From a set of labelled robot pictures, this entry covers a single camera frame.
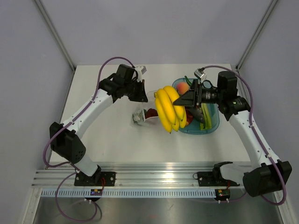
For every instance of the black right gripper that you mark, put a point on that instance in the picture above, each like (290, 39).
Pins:
(190, 99)

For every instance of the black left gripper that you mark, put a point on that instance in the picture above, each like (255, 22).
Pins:
(141, 96)

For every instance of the yellow banana bunch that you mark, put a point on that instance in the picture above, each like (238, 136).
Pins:
(172, 117)

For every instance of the clear zip top bag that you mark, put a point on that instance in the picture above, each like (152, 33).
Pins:
(142, 107)

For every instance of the red apple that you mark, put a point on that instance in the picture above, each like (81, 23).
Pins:
(151, 113)

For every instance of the green bell pepper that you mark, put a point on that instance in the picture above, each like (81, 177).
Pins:
(137, 118)

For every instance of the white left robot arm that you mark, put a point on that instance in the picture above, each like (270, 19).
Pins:
(65, 138)

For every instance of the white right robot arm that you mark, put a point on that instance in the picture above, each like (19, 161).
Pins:
(269, 174)

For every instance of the orange peach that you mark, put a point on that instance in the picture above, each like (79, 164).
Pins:
(182, 88)

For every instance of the green chili pepper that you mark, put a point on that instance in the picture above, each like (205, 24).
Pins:
(187, 80)

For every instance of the grey toy fish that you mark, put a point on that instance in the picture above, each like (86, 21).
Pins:
(197, 114)

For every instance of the orange carrot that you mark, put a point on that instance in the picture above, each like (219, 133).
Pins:
(189, 118)

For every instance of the teal plastic tray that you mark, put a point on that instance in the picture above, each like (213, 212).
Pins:
(197, 128)

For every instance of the yellow green corn cob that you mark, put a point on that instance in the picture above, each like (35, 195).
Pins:
(209, 113)

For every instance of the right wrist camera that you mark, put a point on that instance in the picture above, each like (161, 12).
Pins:
(200, 74)

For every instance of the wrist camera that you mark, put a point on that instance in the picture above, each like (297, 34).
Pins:
(140, 71)
(200, 74)

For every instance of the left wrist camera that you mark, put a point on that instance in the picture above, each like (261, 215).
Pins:
(140, 71)

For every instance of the left aluminium frame post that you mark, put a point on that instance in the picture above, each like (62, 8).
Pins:
(50, 25)

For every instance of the aluminium frame post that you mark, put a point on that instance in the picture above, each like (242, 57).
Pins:
(50, 25)
(260, 27)

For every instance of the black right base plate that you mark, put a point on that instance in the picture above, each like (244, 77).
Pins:
(207, 179)

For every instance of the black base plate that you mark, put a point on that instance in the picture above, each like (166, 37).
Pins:
(207, 179)
(106, 179)

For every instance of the aluminium mounting rail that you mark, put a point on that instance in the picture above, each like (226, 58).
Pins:
(178, 175)

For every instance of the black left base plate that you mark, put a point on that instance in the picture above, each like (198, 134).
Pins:
(106, 179)

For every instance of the white slotted cable duct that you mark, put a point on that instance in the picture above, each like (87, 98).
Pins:
(131, 193)

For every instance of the right aluminium frame post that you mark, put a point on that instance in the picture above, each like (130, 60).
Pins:
(260, 27)

